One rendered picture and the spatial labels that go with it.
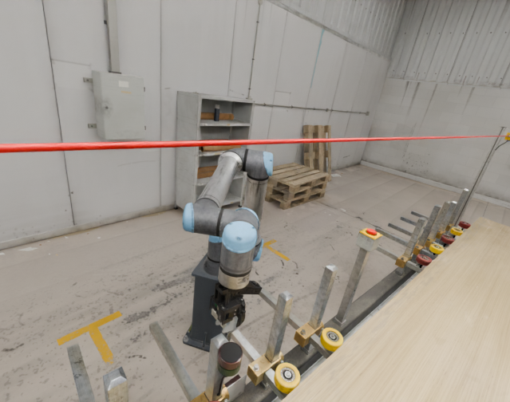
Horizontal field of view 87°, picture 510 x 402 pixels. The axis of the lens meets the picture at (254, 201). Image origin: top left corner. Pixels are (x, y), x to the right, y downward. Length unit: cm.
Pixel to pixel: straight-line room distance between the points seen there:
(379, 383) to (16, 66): 311
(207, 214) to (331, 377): 66
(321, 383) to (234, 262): 51
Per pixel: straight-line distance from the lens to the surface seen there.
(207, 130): 385
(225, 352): 77
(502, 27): 847
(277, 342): 103
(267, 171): 131
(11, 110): 308
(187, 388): 101
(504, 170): 826
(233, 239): 69
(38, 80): 308
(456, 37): 855
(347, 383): 107
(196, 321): 205
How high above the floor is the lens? 172
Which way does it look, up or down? 23 degrees down
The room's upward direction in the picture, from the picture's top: 9 degrees clockwise
